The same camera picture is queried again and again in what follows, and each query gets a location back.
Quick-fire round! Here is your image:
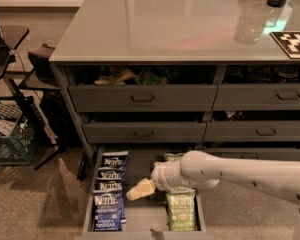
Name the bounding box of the blue kettle chip bag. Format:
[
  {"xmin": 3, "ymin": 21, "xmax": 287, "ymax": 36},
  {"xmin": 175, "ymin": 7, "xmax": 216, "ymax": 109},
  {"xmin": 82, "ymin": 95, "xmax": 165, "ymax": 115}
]
[
  {"xmin": 97, "ymin": 168, "xmax": 125, "ymax": 181},
  {"xmin": 101, "ymin": 151, "xmax": 128, "ymax": 170},
  {"xmin": 95, "ymin": 179, "xmax": 127, "ymax": 220},
  {"xmin": 93, "ymin": 189, "xmax": 123, "ymax": 231}
]

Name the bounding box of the green kettle chip bag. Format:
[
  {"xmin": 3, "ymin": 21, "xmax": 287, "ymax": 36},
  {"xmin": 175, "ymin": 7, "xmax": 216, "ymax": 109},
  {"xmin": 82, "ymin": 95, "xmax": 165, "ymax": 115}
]
[
  {"xmin": 166, "ymin": 188, "xmax": 196, "ymax": 231},
  {"xmin": 164, "ymin": 153, "xmax": 183, "ymax": 162}
]

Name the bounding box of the front green Kettle chip bag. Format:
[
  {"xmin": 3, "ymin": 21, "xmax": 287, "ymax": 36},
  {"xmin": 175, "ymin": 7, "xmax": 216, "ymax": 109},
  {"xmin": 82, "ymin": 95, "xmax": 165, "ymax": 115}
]
[{"xmin": 166, "ymin": 188, "xmax": 196, "ymax": 231}]

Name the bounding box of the bottom right grey drawer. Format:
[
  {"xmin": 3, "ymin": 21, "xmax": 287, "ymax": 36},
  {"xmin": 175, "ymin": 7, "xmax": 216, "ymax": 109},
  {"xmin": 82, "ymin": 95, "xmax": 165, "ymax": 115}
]
[{"xmin": 203, "ymin": 146, "xmax": 300, "ymax": 161}]

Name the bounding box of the black folding stand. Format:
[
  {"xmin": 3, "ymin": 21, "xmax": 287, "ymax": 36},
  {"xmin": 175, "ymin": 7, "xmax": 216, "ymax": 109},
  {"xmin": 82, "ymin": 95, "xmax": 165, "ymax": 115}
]
[{"xmin": 0, "ymin": 0, "xmax": 67, "ymax": 172}]

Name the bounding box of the tan snack bag in drawer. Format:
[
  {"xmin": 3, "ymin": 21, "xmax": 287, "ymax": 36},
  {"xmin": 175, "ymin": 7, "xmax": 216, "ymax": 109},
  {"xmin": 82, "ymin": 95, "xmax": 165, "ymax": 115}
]
[{"xmin": 94, "ymin": 66, "xmax": 136, "ymax": 85}]

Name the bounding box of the grey drawer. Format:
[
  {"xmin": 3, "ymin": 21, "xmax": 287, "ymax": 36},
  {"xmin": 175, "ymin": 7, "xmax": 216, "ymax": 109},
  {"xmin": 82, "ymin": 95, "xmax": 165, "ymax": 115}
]
[
  {"xmin": 67, "ymin": 65, "xmax": 219, "ymax": 113},
  {"xmin": 82, "ymin": 112, "xmax": 206, "ymax": 144},
  {"xmin": 204, "ymin": 110, "xmax": 300, "ymax": 142},
  {"xmin": 213, "ymin": 65, "xmax": 300, "ymax": 111},
  {"xmin": 203, "ymin": 146, "xmax": 300, "ymax": 161}
]

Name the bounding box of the grey drawer cabinet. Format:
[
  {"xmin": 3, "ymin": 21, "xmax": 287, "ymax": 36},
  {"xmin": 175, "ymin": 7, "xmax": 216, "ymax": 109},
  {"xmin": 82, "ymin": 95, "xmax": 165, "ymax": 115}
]
[{"xmin": 50, "ymin": 0, "xmax": 300, "ymax": 159}]

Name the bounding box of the green snack bag in drawer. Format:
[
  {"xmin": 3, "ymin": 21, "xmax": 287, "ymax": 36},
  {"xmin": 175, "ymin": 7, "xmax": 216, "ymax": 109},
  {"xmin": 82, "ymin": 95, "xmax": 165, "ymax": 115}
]
[{"xmin": 135, "ymin": 68, "xmax": 168, "ymax": 85}]

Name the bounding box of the black white marker tag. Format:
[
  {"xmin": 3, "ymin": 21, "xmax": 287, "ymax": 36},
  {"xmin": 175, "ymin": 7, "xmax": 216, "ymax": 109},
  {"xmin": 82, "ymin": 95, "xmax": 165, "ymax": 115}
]
[{"xmin": 270, "ymin": 31, "xmax": 300, "ymax": 59}]

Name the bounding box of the green plastic crate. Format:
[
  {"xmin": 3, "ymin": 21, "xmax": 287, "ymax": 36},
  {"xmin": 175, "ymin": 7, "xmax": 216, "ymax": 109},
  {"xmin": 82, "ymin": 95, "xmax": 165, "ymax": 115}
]
[{"xmin": 0, "ymin": 97, "xmax": 38, "ymax": 165}]

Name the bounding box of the rear green Kettle chip bag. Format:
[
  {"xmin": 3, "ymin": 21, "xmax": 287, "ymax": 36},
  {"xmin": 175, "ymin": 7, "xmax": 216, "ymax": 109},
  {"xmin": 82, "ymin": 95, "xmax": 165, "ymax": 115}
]
[{"xmin": 164, "ymin": 153, "xmax": 183, "ymax": 162}]

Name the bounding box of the top left grey drawer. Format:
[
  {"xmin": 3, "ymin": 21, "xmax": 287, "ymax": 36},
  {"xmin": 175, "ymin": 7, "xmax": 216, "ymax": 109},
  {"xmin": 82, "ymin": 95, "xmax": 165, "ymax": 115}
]
[{"xmin": 67, "ymin": 65, "xmax": 219, "ymax": 113}]

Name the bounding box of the top right grey drawer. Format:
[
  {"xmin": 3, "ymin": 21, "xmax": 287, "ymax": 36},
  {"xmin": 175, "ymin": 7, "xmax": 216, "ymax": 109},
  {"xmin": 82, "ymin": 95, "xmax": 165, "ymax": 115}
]
[{"xmin": 213, "ymin": 65, "xmax": 300, "ymax": 111}]

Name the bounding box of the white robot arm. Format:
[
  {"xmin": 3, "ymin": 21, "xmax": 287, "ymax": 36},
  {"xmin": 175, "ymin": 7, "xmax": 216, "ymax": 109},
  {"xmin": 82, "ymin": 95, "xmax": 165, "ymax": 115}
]
[{"xmin": 126, "ymin": 150, "xmax": 300, "ymax": 240}]

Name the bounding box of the middle right grey drawer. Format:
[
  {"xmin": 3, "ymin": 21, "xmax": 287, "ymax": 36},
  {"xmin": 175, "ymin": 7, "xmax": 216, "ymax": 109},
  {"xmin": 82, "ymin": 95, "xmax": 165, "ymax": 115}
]
[{"xmin": 204, "ymin": 110, "xmax": 300, "ymax": 142}]

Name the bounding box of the middle left grey drawer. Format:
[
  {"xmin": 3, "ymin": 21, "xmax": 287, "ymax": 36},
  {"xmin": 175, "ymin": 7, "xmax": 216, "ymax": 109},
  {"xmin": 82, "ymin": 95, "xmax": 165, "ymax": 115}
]
[{"xmin": 82, "ymin": 112, "xmax": 206, "ymax": 144}]

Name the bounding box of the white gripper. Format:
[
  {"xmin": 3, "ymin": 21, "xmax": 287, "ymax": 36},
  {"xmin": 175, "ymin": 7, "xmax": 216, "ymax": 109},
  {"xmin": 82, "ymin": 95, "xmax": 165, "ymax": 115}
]
[{"xmin": 126, "ymin": 160, "xmax": 219, "ymax": 201}]

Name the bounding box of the open bottom left drawer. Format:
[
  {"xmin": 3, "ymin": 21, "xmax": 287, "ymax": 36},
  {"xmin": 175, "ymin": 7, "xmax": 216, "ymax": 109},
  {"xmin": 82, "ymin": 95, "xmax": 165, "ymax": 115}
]
[{"xmin": 74, "ymin": 144, "xmax": 214, "ymax": 240}]

